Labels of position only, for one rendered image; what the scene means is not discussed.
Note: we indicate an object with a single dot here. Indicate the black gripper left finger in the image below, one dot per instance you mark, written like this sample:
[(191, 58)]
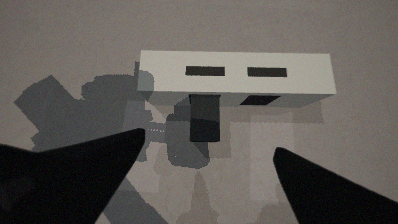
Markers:
[(67, 185)]

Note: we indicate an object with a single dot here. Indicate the black two-prong plug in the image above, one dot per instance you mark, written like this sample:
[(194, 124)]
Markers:
[(205, 118)]

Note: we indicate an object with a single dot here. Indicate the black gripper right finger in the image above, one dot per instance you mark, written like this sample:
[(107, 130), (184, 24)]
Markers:
[(318, 195)]

